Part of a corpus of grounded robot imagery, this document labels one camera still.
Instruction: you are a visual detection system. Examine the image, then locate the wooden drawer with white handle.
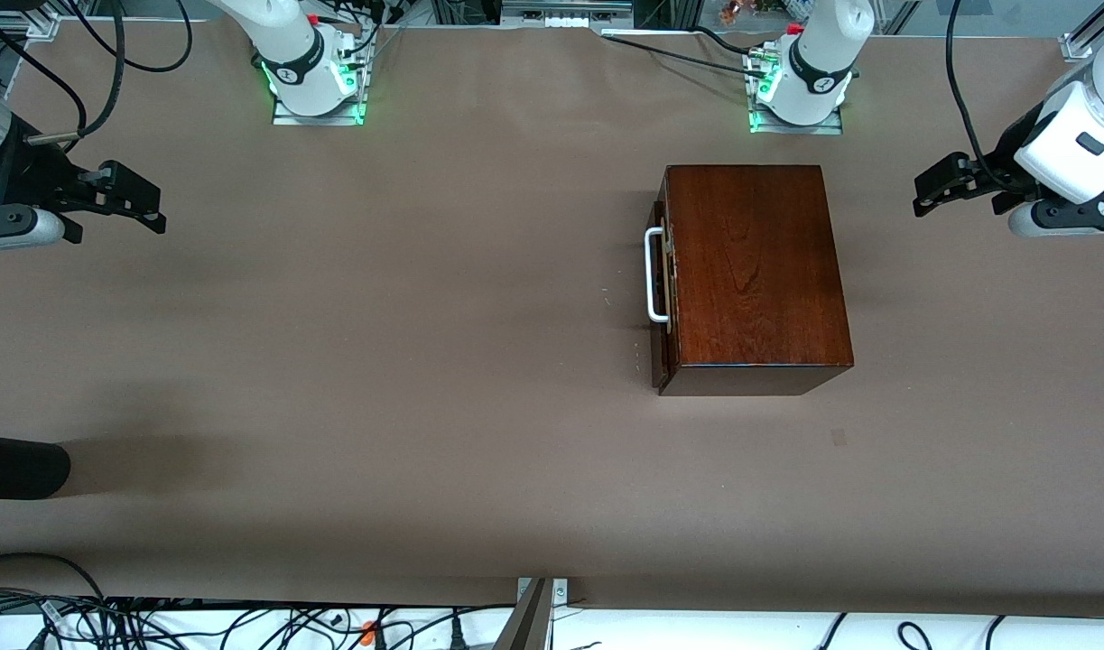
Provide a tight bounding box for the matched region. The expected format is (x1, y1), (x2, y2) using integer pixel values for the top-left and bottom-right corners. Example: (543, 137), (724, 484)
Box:
(645, 197), (672, 373)

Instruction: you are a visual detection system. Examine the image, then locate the black cable with metal plug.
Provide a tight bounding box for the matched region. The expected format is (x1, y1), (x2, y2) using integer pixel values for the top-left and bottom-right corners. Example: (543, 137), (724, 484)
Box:
(26, 0), (128, 147)

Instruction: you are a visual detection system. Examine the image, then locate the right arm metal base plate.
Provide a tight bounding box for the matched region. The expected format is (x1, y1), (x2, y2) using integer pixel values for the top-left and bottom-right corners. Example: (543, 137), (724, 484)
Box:
(272, 86), (369, 127)

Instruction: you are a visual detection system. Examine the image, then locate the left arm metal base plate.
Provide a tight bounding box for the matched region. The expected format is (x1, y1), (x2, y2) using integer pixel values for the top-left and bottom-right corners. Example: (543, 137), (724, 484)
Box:
(748, 104), (844, 136)

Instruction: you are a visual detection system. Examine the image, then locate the aluminium profile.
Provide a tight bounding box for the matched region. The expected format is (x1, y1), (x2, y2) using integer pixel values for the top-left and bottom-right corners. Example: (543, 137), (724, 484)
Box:
(1062, 0), (1104, 62)
(0, 7), (60, 42)

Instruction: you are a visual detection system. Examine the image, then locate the dark wooden drawer cabinet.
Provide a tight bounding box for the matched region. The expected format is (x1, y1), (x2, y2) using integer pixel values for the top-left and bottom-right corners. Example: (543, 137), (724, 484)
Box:
(653, 164), (855, 398)

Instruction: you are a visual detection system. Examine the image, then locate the aluminium bracket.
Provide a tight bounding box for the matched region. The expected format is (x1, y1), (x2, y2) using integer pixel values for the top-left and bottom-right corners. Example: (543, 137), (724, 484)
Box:
(516, 578), (570, 608)

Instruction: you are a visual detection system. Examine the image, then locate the black cylindrical object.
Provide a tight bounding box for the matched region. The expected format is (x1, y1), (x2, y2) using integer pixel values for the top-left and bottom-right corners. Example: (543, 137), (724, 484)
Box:
(0, 433), (72, 500)

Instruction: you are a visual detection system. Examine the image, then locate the thin black cable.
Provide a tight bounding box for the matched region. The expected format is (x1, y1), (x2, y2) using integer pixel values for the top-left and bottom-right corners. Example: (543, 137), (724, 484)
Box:
(62, 0), (194, 73)
(0, 14), (88, 136)

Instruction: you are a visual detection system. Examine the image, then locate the grey stand pole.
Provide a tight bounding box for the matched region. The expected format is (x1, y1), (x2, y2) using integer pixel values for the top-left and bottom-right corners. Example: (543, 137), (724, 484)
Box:
(493, 578), (554, 650)

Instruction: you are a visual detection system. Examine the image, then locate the silver box with white plugs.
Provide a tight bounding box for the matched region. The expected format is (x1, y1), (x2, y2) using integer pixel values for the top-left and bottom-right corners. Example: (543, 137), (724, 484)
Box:
(500, 0), (635, 28)

